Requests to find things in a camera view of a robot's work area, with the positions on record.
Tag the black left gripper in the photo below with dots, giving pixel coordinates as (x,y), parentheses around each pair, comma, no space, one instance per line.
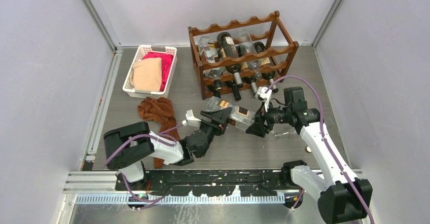
(219,119)

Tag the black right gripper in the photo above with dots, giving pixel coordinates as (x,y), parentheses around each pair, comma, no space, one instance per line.
(257,128)

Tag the dark bottle white label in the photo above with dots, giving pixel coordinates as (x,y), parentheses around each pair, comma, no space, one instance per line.
(235,90)

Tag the dark wine bottle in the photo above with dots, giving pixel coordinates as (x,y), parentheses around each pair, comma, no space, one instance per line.
(251,80)

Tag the clear bottle brown label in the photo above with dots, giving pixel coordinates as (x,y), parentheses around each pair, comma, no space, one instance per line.
(208,50)

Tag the green bottle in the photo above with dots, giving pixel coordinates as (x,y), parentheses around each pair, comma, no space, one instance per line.
(228,49)

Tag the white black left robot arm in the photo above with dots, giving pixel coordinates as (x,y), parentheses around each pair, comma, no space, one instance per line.
(125,147)

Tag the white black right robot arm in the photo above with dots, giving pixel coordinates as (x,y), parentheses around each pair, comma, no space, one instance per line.
(340,195)

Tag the brown wooden wine rack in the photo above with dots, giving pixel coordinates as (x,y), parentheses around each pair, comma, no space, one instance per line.
(269,30)

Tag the brown towel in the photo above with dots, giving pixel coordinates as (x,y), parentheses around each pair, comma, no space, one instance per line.
(160,111)

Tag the pink folded cloth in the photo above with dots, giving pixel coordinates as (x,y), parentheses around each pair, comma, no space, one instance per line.
(166,63)

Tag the white plastic basket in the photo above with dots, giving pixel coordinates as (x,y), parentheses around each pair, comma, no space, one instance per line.
(142,50)

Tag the peach folded cloth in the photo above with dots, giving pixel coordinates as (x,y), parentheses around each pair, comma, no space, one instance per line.
(147,75)

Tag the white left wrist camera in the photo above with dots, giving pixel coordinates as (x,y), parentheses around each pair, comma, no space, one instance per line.
(191,120)

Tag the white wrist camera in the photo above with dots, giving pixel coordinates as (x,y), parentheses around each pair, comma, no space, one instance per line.
(264,94)
(191,120)

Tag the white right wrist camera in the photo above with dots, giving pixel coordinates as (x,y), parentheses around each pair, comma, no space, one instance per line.
(264,94)

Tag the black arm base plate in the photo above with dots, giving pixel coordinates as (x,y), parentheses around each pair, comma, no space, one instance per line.
(213,183)

